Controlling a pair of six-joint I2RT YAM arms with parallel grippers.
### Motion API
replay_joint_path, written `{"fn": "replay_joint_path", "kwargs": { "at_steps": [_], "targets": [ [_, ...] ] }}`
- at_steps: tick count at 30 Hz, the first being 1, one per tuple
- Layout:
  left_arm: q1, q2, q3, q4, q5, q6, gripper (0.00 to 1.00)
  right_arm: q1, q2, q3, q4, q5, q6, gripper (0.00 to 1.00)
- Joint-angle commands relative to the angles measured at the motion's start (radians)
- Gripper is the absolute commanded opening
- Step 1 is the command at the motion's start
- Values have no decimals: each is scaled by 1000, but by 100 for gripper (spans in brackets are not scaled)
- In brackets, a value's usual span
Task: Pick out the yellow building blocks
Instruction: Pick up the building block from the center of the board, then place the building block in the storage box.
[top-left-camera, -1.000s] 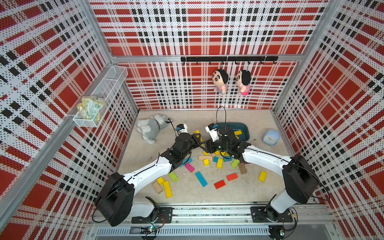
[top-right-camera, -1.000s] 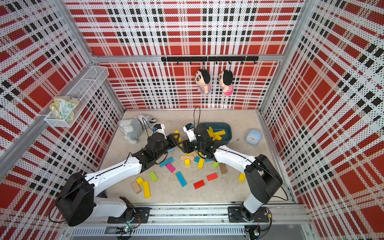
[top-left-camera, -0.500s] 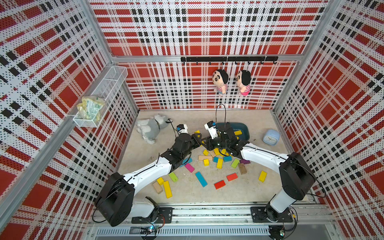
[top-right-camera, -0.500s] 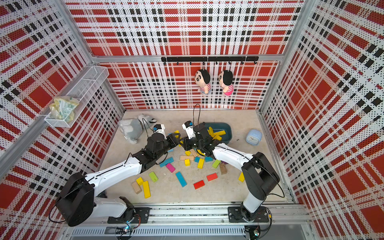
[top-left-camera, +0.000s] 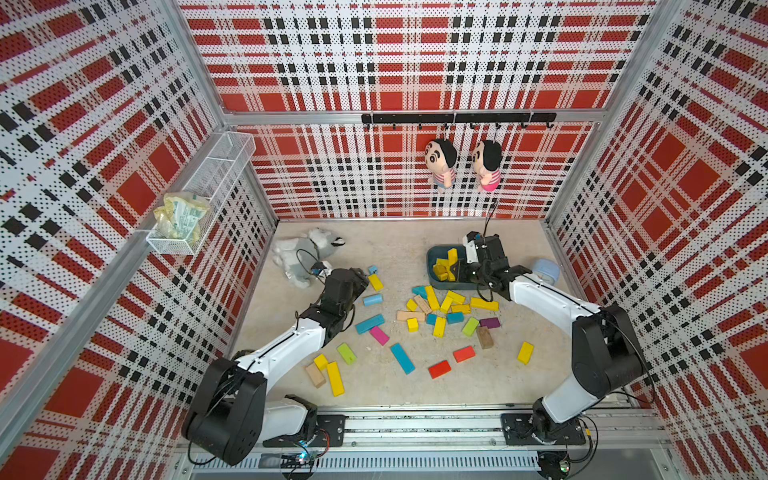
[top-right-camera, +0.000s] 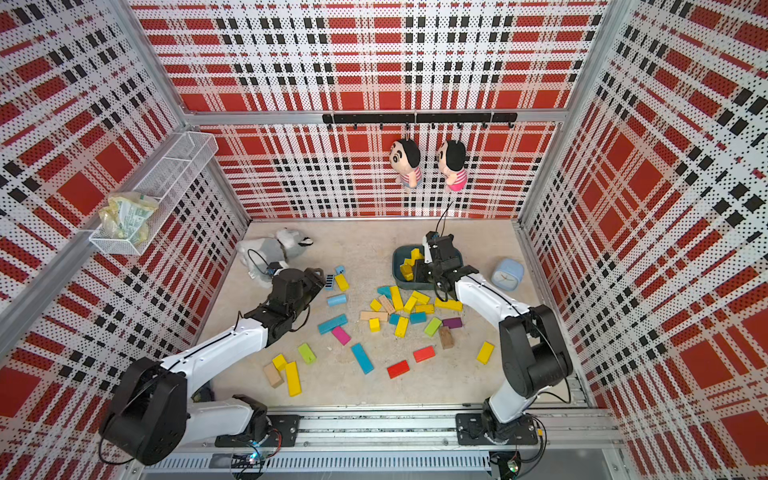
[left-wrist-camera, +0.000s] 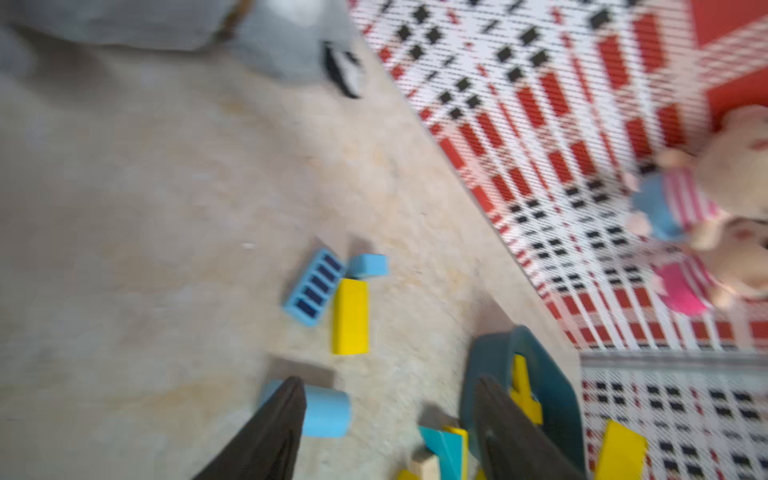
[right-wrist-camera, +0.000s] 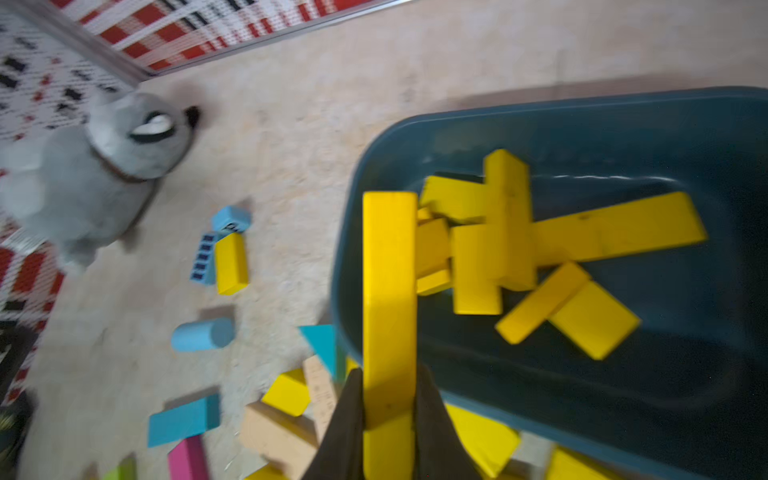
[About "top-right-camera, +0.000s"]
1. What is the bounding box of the yellow-green packet in basket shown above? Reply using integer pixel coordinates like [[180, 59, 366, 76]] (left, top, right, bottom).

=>
[[99, 191, 159, 245]]

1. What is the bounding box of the light green block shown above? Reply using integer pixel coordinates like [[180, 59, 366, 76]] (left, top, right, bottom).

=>
[[424, 318, 442, 337]]

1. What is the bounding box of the brown wooden block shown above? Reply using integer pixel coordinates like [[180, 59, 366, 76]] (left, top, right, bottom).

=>
[[438, 326, 455, 350]]

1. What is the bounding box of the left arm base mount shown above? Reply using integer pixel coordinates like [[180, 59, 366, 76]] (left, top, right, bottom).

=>
[[214, 414, 302, 448]]

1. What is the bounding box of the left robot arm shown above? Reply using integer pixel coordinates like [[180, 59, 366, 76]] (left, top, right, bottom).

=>
[[99, 268, 325, 466]]

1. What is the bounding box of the yellow angled block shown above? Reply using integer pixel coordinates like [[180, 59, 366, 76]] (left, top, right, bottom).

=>
[[390, 286, 404, 311]]

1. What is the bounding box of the light blue cylinder block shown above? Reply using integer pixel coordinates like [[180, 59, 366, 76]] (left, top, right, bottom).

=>
[[327, 294, 348, 307]]

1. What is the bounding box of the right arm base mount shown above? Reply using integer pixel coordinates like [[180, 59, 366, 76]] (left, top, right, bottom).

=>
[[455, 411, 538, 446]]

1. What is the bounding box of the dark teal plastic bin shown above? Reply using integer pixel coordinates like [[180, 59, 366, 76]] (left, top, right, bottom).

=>
[[392, 237, 475, 295]]

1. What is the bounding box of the yellow block pile centre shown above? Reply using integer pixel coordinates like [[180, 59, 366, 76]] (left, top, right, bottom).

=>
[[404, 291, 435, 314]]

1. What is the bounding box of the white wire wall basket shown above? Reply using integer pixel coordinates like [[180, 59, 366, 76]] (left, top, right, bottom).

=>
[[89, 131, 218, 256]]

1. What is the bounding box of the yellow bar block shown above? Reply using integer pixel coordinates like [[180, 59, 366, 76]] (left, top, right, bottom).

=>
[[334, 274, 350, 292]]

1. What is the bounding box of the long yellow block by bin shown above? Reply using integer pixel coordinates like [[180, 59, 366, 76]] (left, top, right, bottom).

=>
[[434, 299, 463, 312]]

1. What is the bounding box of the red block left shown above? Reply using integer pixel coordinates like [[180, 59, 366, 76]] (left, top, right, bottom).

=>
[[387, 360, 410, 379]]

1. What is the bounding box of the red block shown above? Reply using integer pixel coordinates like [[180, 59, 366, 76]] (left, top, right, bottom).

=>
[[387, 360, 410, 379], [413, 346, 436, 363]]

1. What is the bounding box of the natural wood block near-left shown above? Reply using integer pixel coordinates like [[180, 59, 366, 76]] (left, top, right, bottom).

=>
[[263, 363, 284, 389]]

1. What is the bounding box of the green block near-left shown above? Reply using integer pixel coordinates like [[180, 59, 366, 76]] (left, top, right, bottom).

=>
[[298, 343, 317, 365]]

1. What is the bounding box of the black hook rail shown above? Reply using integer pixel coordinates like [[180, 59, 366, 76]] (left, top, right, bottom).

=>
[[321, 112, 519, 127]]

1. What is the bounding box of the long teal block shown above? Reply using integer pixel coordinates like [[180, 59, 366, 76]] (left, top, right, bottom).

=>
[[351, 343, 374, 375]]

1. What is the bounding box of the blue-shirt hanging plush doll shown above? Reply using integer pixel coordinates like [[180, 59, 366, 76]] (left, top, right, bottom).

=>
[[389, 139, 423, 189]]

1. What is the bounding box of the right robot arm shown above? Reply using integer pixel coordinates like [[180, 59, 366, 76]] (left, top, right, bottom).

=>
[[422, 231, 573, 426]]

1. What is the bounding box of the small yellow cube near-left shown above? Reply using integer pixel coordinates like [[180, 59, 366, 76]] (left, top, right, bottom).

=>
[[272, 354, 287, 371]]

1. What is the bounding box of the small teal block centre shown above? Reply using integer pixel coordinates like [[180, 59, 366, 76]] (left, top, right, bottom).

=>
[[409, 312, 427, 324]]

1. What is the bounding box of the pink-shirt hanging plush doll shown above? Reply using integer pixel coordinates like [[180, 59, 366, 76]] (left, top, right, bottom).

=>
[[437, 140, 468, 192]]

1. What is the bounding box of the natural wood long block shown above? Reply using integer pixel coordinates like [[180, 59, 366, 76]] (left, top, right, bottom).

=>
[[359, 311, 389, 323]]

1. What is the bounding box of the magenta block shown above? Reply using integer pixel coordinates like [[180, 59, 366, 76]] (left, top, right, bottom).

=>
[[331, 326, 351, 346]]

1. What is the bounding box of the long yellow block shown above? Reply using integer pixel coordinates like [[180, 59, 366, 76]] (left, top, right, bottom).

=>
[[285, 362, 302, 397], [434, 299, 463, 312]]

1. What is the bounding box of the grey plush husky toy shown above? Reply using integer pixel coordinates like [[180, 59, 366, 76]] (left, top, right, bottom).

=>
[[236, 228, 314, 288]]

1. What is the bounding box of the red block right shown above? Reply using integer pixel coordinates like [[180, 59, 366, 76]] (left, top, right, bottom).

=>
[[413, 346, 436, 363]]

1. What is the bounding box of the purple block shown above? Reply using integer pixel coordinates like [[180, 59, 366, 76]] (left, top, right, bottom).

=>
[[442, 317, 464, 329]]

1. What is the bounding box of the light blue alarm clock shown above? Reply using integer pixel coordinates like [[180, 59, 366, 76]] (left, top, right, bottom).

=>
[[491, 258, 525, 292]]

